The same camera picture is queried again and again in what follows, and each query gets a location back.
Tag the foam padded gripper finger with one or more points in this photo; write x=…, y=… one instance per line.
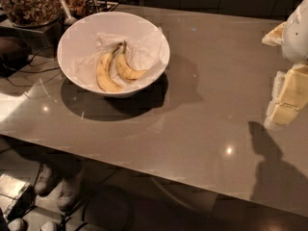
x=274, y=37
x=289, y=97

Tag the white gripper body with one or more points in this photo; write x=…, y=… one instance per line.
x=296, y=36

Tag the yellow banana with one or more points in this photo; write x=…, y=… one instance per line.
x=124, y=70
x=103, y=77

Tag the white paper towel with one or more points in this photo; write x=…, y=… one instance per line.
x=149, y=53

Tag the white spoon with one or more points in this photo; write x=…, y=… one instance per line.
x=69, y=19

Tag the white shoe right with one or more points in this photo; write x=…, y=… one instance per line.
x=69, y=192

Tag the white shoe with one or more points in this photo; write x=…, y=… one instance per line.
x=46, y=182
x=69, y=192

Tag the white shoe left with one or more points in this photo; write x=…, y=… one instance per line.
x=46, y=182

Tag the metal box on floor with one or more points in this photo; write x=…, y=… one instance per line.
x=15, y=196

